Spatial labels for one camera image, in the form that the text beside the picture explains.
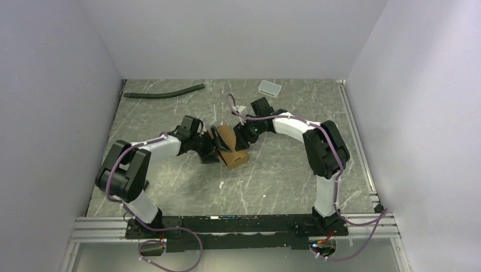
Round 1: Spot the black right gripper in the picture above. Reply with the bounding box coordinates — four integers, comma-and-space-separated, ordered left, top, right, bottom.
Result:
233, 118, 264, 152

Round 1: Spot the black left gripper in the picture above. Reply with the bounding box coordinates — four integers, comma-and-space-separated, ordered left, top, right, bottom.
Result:
189, 126, 230, 164

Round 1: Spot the brown cardboard box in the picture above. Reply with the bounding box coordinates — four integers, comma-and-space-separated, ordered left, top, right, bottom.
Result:
217, 125, 249, 170

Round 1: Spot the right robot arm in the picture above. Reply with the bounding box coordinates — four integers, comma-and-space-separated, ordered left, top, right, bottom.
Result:
227, 94, 351, 235

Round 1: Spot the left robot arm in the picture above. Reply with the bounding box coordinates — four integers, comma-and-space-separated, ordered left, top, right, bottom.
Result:
95, 115, 231, 238

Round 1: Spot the white plastic container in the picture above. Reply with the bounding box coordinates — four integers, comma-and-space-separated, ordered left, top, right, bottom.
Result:
258, 80, 282, 98

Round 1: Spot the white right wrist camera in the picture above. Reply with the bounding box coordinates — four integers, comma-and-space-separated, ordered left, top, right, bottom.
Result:
232, 105, 247, 116

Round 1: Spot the black foam hose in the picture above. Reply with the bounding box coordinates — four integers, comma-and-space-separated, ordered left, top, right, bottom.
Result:
123, 83, 206, 100

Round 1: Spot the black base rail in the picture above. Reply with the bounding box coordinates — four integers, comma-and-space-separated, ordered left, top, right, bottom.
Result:
125, 214, 348, 253

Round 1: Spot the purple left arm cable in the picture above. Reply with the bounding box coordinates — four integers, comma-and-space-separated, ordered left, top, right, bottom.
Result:
104, 132, 204, 272

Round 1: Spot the aluminium frame rail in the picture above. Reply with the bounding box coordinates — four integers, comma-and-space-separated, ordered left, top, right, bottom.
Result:
69, 214, 401, 243

